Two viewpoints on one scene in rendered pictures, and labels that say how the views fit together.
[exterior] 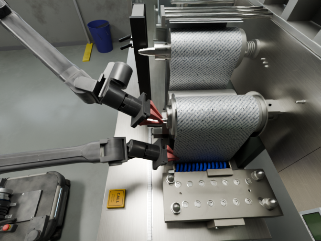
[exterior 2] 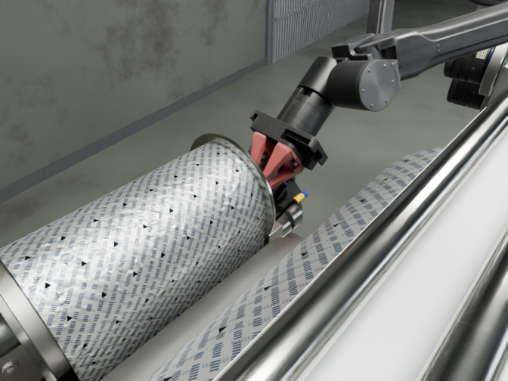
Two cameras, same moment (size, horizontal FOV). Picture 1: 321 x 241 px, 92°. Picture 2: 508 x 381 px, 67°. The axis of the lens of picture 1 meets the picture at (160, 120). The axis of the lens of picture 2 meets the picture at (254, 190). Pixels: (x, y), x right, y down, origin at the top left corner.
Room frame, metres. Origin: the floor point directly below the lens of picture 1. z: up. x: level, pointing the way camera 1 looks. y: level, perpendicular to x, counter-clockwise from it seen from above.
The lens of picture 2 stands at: (0.60, -0.28, 1.54)
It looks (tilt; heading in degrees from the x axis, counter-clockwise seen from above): 38 degrees down; 135
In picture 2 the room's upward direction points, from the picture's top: straight up
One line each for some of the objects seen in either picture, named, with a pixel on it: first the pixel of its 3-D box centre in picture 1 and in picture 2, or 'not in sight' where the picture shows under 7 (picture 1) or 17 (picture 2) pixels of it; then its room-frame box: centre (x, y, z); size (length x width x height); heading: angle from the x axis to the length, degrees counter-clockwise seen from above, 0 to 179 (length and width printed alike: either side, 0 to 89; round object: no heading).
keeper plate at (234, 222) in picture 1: (224, 224); not in sight; (0.05, -0.23, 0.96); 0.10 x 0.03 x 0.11; 92
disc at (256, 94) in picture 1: (251, 114); (15, 325); (0.33, -0.29, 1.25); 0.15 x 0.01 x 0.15; 2
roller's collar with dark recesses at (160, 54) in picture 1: (162, 51); not in sight; (0.57, -0.01, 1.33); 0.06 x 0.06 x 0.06; 2
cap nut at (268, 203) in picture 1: (271, 202); not in sight; (0.11, -0.37, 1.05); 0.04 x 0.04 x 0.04
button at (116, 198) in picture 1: (116, 198); not in sight; (0.15, 0.19, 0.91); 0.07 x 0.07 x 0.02; 2
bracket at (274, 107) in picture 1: (270, 106); not in sight; (0.33, -0.34, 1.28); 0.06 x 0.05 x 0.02; 92
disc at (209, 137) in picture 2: (173, 116); (228, 190); (0.32, -0.04, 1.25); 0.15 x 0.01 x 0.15; 2
